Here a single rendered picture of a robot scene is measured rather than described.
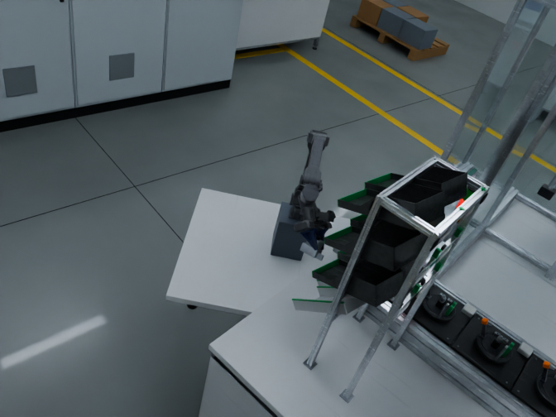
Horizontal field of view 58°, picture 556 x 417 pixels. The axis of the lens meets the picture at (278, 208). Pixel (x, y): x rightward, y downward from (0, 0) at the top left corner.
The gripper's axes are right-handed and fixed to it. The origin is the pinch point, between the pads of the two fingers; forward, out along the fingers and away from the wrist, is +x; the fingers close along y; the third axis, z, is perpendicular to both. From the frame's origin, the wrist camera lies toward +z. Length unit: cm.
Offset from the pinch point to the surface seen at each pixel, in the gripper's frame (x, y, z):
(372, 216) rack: 1.8, -28.1, 31.6
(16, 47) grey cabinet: -199, 46, -211
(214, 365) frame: 34, -9, -49
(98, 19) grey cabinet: -221, 91, -175
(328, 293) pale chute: 18.5, 13.2, -7.3
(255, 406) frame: 51, -8, -36
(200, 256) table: -9, 8, -59
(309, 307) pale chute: 21.8, 0.9, -9.9
